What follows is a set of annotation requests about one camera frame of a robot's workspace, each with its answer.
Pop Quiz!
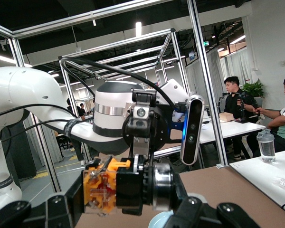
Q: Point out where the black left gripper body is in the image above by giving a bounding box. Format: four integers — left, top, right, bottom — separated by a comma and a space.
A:
122, 89, 171, 153

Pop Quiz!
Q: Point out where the thick aluminium frame post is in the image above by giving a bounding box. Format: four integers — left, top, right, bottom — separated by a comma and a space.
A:
186, 0, 229, 169

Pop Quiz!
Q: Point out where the light blue round plate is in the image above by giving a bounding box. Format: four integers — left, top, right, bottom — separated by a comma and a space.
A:
148, 210, 179, 228

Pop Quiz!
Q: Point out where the green potted plant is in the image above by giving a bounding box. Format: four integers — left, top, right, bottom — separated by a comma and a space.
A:
242, 79, 266, 98

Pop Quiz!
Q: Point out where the background aluminium cage frame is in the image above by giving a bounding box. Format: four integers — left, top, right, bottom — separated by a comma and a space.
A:
58, 28, 190, 167

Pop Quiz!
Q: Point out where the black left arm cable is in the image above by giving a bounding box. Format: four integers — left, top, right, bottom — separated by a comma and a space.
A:
60, 57, 181, 110

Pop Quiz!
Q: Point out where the orange and black switch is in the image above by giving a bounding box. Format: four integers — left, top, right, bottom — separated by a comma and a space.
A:
82, 154, 175, 218

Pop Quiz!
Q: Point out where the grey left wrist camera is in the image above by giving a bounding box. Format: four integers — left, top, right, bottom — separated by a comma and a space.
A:
180, 94, 205, 166

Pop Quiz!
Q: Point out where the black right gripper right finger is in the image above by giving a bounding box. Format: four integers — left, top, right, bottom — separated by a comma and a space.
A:
166, 174, 261, 228

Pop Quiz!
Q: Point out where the white table with bottle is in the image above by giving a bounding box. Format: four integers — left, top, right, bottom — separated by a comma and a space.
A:
229, 149, 285, 218

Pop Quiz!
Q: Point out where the white table with devices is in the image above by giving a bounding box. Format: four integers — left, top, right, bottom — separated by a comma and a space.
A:
199, 111, 266, 145

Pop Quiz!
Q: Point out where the person in black shirt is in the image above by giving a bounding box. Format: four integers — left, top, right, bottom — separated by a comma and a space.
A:
223, 76, 258, 160

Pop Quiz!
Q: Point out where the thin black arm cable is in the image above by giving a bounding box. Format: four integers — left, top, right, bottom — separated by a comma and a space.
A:
0, 103, 80, 143

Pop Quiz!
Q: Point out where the slim aluminium frame post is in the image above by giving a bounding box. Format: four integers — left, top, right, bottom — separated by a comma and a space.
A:
7, 35, 62, 193

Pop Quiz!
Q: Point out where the clear water bottle grey lid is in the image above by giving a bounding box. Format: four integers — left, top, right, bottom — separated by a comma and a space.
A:
256, 129, 276, 163

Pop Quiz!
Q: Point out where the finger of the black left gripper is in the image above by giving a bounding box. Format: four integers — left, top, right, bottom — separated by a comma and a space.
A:
132, 136, 155, 173

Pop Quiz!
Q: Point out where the aluminium frame beam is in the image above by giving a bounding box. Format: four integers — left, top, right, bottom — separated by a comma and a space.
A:
13, 0, 190, 40

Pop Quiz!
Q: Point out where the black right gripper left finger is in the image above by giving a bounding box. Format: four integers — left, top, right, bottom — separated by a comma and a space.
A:
0, 175, 86, 228

